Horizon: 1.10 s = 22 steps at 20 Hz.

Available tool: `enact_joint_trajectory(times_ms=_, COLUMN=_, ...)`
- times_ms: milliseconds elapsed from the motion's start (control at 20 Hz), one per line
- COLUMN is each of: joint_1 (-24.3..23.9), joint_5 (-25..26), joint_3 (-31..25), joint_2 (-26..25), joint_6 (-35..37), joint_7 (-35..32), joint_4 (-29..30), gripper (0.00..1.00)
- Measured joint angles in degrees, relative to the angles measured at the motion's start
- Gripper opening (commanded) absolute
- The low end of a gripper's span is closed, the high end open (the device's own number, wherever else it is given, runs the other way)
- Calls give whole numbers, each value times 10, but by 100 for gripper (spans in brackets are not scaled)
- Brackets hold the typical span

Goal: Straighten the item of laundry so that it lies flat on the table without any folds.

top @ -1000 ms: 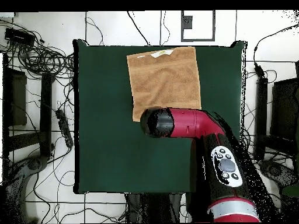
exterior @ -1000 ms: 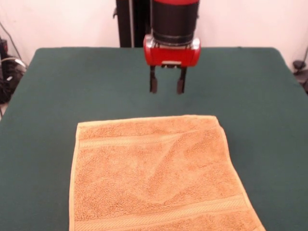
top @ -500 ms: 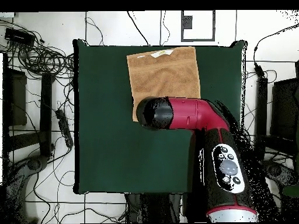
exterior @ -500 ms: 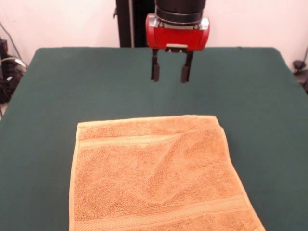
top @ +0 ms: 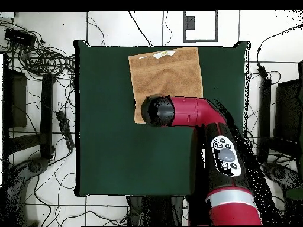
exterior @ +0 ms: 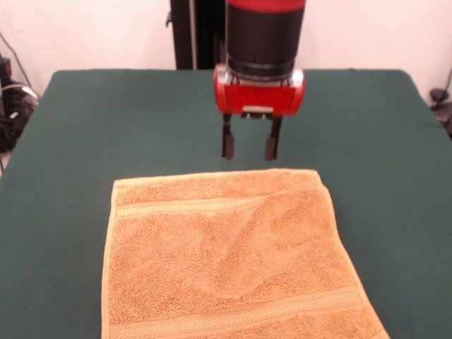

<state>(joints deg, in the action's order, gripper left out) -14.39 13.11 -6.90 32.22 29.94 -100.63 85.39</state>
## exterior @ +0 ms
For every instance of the black box with red mark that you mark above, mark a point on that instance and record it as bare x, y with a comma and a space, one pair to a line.
5, 67

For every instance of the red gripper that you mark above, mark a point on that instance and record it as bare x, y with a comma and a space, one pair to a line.
259, 97

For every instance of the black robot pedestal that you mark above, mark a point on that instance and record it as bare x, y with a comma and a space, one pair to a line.
197, 35

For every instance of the tan terry towel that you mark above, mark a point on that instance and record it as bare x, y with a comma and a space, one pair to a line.
219, 254

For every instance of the dark green table cloth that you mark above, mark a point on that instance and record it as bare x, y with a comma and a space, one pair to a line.
88, 141

